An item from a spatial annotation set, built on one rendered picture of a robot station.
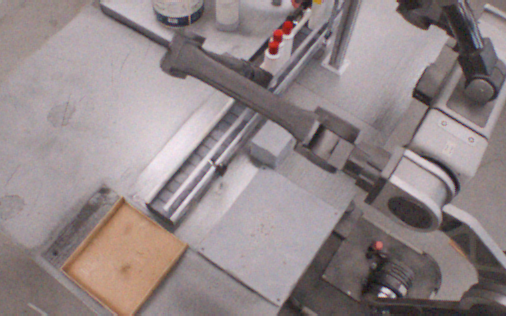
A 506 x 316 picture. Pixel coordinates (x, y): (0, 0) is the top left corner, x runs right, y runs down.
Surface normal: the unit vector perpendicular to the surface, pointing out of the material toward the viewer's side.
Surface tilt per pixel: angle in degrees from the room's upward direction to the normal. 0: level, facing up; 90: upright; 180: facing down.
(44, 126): 0
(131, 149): 0
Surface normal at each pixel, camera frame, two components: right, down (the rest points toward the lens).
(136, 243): 0.04, -0.47
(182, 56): -0.17, 0.15
